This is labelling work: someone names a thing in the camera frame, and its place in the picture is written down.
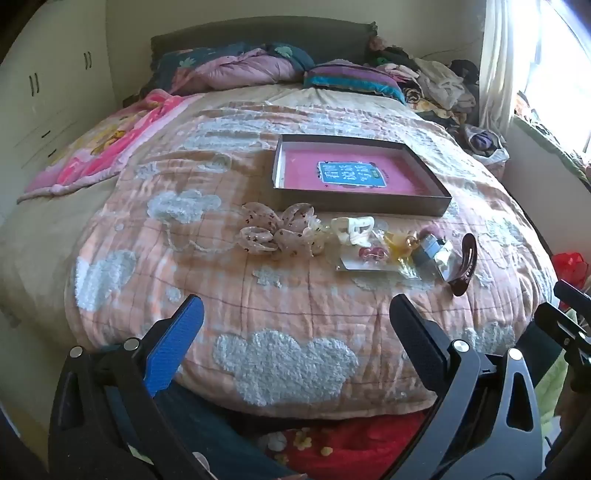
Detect dark floral duvet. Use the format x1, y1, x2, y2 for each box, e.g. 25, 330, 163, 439
141, 41, 317, 95

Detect speckled sheer hair bow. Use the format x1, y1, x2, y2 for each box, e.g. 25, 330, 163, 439
238, 202, 320, 257

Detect yellow hair claw clip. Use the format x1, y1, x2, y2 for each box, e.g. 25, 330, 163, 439
382, 231, 419, 265

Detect grey cardboard box pink inside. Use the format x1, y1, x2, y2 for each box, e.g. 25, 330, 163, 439
271, 134, 453, 217

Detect brown hair clip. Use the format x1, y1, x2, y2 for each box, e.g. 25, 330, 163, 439
450, 233, 479, 297

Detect window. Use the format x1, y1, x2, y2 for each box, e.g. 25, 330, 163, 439
512, 0, 591, 158

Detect cloths on windowsill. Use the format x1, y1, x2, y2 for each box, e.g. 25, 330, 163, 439
512, 92, 591, 190

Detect cream curtain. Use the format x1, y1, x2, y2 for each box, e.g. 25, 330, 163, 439
478, 0, 541, 134

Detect pile of clothes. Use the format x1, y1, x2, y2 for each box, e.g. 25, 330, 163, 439
365, 37, 481, 125

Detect white hair claw clip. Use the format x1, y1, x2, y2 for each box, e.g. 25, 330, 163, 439
331, 215, 375, 247

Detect white card with red earrings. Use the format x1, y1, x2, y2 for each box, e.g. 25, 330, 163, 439
335, 244, 399, 273

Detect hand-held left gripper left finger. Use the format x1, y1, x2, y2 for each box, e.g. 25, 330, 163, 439
48, 294, 208, 480

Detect pink quilted blanket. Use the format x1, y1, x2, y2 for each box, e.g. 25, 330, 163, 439
168, 48, 303, 95

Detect small blue box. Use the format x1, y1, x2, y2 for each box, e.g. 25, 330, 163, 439
417, 233, 447, 267

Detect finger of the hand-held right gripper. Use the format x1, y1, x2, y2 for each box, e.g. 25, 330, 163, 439
534, 302, 591, 365
553, 279, 591, 324

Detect light green cloth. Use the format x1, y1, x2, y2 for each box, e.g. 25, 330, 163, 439
536, 309, 578, 428

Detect striped pillow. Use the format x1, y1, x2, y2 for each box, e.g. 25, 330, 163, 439
302, 62, 407, 104

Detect pink cartoon blanket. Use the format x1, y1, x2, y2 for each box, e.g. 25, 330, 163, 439
17, 90, 206, 204

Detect red floral cloth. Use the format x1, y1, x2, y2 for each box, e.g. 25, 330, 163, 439
259, 411, 428, 480

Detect dark headboard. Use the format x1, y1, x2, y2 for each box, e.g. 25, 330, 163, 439
150, 16, 378, 79

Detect red plastic bag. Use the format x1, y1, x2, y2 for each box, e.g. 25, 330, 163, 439
551, 251, 591, 284

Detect white bag with purple cloth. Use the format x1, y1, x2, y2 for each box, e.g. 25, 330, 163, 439
463, 124, 509, 166

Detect cream wardrobe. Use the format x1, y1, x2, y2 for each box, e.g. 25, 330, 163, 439
0, 0, 116, 217

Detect beige bedsheet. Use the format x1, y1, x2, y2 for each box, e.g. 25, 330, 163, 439
0, 85, 407, 324

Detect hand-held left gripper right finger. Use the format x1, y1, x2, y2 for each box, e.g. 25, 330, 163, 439
388, 294, 543, 480

